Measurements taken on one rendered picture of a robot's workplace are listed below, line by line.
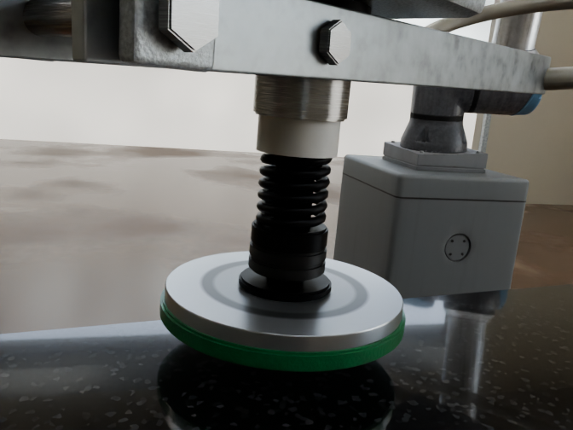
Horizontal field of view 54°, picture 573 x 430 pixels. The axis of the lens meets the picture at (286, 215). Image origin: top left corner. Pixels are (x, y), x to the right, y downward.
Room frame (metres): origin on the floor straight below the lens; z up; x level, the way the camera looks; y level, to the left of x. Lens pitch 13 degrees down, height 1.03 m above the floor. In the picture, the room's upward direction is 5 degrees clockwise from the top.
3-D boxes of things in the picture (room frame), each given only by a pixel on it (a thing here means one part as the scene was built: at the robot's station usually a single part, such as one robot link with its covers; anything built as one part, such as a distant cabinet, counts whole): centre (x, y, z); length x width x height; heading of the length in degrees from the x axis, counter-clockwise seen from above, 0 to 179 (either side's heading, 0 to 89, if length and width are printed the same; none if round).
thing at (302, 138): (0.48, 0.00, 1.00); 0.07 x 0.07 x 0.04
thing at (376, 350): (0.48, 0.00, 0.85); 0.22 x 0.22 x 0.04
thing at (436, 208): (1.65, -0.41, 0.43); 0.50 x 0.50 x 0.85; 17
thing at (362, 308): (0.48, 0.00, 0.85); 0.21 x 0.21 x 0.01
